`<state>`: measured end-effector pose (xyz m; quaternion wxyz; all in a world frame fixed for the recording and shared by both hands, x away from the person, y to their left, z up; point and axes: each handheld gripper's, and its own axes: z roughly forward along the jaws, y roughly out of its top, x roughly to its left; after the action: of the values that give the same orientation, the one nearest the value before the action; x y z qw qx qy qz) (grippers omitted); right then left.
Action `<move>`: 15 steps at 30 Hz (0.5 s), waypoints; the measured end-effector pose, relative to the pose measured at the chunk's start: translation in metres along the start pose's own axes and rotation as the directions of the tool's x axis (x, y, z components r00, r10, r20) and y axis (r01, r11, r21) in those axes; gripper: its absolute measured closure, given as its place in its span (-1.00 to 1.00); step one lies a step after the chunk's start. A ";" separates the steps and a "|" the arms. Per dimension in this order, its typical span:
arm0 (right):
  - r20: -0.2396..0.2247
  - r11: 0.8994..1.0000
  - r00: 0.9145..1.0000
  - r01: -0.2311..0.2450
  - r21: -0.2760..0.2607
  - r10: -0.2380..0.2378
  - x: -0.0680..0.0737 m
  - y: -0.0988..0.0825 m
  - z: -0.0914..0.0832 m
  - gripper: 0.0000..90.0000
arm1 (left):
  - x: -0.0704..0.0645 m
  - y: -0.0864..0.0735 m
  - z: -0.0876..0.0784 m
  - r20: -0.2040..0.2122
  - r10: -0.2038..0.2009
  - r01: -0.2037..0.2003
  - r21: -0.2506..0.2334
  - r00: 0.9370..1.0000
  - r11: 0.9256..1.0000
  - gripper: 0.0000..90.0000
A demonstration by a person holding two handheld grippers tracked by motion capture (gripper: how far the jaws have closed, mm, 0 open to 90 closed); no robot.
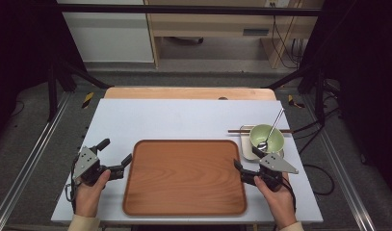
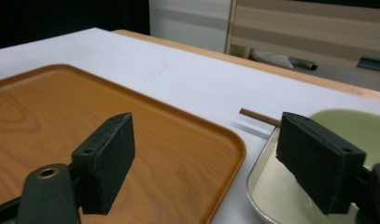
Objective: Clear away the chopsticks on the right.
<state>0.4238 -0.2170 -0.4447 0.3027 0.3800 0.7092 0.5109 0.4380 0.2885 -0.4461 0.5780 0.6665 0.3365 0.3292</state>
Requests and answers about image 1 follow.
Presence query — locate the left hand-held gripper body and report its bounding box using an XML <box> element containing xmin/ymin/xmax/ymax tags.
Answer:
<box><xmin>72</xmin><ymin>145</ymin><xmax>125</xmax><ymax>187</ymax></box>

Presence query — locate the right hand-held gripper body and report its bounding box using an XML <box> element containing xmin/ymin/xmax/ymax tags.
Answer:
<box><xmin>240</xmin><ymin>152</ymin><xmax>300</xmax><ymax>193</ymax></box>

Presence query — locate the white square plate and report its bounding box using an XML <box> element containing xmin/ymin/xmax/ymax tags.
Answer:
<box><xmin>239</xmin><ymin>124</ymin><xmax>285</xmax><ymax>163</ymax></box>

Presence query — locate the green bowl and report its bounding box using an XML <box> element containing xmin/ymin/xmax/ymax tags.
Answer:
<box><xmin>249</xmin><ymin>123</ymin><xmax>285</xmax><ymax>154</ymax></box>

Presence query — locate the metal spoon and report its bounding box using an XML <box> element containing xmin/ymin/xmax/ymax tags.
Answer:
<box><xmin>256</xmin><ymin>107</ymin><xmax>285</xmax><ymax>152</ymax></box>

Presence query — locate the brown wooden tray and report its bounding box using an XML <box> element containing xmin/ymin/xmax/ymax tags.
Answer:
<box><xmin>121</xmin><ymin>139</ymin><xmax>248</xmax><ymax>217</ymax></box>

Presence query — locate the person's left hand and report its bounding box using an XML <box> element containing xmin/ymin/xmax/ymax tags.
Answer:
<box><xmin>74</xmin><ymin>169</ymin><xmax>112</xmax><ymax>218</ymax></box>

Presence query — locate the person's right hand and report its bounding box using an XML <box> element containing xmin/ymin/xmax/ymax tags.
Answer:
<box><xmin>253</xmin><ymin>172</ymin><xmax>299</xmax><ymax>230</ymax></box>

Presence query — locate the yellow black tape marker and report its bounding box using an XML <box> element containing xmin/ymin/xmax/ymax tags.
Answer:
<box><xmin>81</xmin><ymin>91</ymin><xmax>95</xmax><ymax>110</ymax></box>
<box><xmin>287</xmin><ymin>94</ymin><xmax>306</xmax><ymax>109</ymax></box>

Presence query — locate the black metal stand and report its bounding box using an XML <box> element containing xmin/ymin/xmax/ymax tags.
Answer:
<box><xmin>47</xmin><ymin>61</ymin><xmax>111</xmax><ymax>122</ymax></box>
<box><xmin>265</xmin><ymin>64</ymin><xmax>327</xmax><ymax>124</ymax></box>

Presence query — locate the light wooden table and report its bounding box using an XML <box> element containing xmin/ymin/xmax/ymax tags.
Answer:
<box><xmin>104</xmin><ymin>86</ymin><xmax>277</xmax><ymax>101</ymax></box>

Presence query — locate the white cabinet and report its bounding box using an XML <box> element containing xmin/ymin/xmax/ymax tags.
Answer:
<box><xmin>57</xmin><ymin>0</ymin><xmax>154</xmax><ymax>64</ymax></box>

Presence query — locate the black curtain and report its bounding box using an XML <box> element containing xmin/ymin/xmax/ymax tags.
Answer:
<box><xmin>301</xmin><ymin>0</ymin><xmax>392</xmax><ymax>201</ymax></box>
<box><xmin>0</xmin><ymin>0</ymin><xmax>87</xmax><ymax>148</ymax></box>

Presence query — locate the light wooden desk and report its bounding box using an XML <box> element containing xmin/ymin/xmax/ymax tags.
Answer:
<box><xmin>144</xmin><ymin>0</ymin><xmax>325</xmax><ymax>69</ymax></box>

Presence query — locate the left hand-held gripper cable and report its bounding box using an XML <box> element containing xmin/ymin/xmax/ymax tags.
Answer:
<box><xmin>65</xmin><ymin>153</ymin><xmax>81</xmax><ymax>215</ymax></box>

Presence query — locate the hand-held gripper cable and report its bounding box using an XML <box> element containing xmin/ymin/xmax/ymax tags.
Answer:
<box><xmin>65</xmin><ymin>153</ymin><xmax>81</xmax><ymax>215</ymax></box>
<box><xmin>278</xmin><ymin>174</ymin><xmax>298</xmax><ymax>213</ymax></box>

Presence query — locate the right hand-held gripper cable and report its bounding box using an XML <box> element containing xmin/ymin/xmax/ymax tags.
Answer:
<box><xmin>278</xmin><ymin>174</ymin><xmax>298</xmax><ymax>213</ymax></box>

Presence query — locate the aluminium floor rail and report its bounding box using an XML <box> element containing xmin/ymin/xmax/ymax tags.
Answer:
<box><xmin>303</xmin><ymin>95</ymin><xmax>378</xmax><ymax>231</ymax></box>
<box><xmin>0</xmin><ymin>92</ymin><xmax>71</xmax><ymax>231</ymax></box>

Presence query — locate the bundle of hanging cables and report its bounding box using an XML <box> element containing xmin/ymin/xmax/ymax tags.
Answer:
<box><xmin>270</xmin><ymin>14</ymin><xmax>305</xmax><ymax>70</ymax></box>

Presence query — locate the black horizontal frame bar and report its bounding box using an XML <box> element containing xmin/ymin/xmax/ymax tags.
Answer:
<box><xmin>60</xmin><ymin>3</ymin><xmax>323</xmax><ymax>17</ymax></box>

